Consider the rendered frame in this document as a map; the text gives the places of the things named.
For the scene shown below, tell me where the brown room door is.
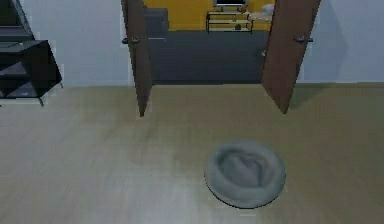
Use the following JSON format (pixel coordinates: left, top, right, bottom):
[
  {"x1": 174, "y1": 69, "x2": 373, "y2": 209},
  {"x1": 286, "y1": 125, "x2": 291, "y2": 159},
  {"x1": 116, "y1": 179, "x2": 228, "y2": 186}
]
[
  {"x1": 260, "y1": 0, "x2": 322, "y2": 115},
  {"x1": 120, "y1": 0, "x2": 154, "y2": 118}
]

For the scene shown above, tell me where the grey round floor cushion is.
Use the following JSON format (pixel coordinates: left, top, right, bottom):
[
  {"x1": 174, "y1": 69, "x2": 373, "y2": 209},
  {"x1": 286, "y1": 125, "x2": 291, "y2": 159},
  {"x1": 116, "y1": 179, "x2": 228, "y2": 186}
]
[{"x1": 204, "y1": 140, "x2": 287, "y2": 210}]

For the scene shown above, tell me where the pale low television stand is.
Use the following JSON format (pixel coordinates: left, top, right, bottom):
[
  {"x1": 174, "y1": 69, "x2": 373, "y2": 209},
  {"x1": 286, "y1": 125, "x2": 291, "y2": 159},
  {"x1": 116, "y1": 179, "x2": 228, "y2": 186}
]
[{"x1": 205, "y1": 10, "x2": 255, "y2": 34}]

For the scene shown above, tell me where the television set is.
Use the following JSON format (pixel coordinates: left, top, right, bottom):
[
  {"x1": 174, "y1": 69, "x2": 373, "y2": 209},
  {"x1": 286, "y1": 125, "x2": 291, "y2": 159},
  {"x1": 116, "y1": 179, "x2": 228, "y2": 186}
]
[{"x1": 212, "y1": 0, "x2": 250, "y2": 8}]

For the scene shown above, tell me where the black shelf unit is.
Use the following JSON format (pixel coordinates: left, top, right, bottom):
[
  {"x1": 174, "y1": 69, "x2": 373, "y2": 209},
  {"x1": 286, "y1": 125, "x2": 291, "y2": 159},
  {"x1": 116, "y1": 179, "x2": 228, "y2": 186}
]
[{"x1": 0, "y1": 0, "x2": 64, "y2": 108}]

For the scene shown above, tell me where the black door handle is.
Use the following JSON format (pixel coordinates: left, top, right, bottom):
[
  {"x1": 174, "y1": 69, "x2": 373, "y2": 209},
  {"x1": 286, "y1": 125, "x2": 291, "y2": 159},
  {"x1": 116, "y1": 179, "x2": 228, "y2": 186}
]
[
  {"x1": 121, "y1": 36, "x2": 141, "y2": 46},
  {"x1": 293, "y1": 35, "x2": 314, "y2": 44}
]

